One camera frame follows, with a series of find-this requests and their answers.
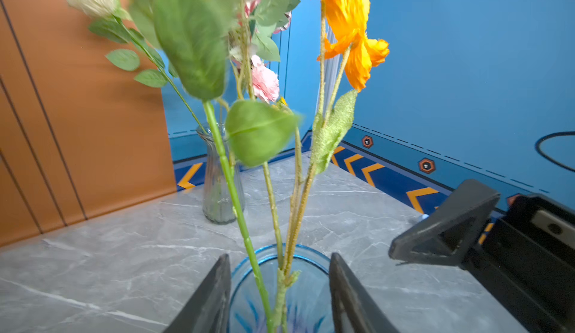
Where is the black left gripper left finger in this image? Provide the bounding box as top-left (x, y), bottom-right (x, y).
top-left (164, 254), bottom-right (231, 333)

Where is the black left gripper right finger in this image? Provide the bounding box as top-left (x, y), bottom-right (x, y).
top-left (329, 252), bottom-right (399, 333)

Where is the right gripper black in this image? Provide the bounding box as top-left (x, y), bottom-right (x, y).
top-left (389, 180), bottom-right (574, 332)

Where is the blue purple glass vase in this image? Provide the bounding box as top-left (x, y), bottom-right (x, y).
top-left (227, 245), bottom-right (335, 332)

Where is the clear glass vase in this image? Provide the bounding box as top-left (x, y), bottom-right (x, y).
top-left (196, 123), bottom-right (237, 224)

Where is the yellow orange poppy stem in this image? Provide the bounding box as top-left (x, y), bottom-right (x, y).
top-left (278, 0), bottom-right (389, 287)

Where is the pink carnation flower stem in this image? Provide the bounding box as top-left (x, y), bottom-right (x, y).
top-left (230, 54), bottom-right (280, 104)

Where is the pink peony flower stem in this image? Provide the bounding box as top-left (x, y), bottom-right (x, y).
top-left (244, 0), bottom-right (300, 62)

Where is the cream white rose stem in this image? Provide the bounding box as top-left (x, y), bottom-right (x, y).
top-left (66, 0), bottom-right (200, 123)

